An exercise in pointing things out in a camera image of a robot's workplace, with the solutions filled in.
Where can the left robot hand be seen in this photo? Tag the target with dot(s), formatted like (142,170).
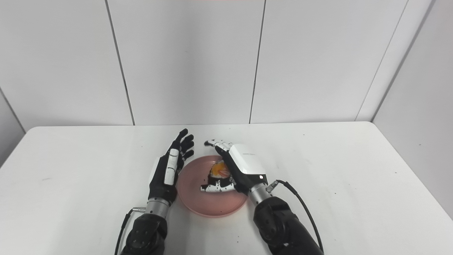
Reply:
(166,177)

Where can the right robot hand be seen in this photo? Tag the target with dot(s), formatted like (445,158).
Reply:
(240,170)

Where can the chocolate cake slice with fruit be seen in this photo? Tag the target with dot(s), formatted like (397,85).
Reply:
(218,172)

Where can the pink round plate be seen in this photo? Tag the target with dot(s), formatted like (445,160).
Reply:
(208,198)

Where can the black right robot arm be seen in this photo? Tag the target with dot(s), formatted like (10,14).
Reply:
(279,223)

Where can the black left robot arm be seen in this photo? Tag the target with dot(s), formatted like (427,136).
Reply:
(147,232)

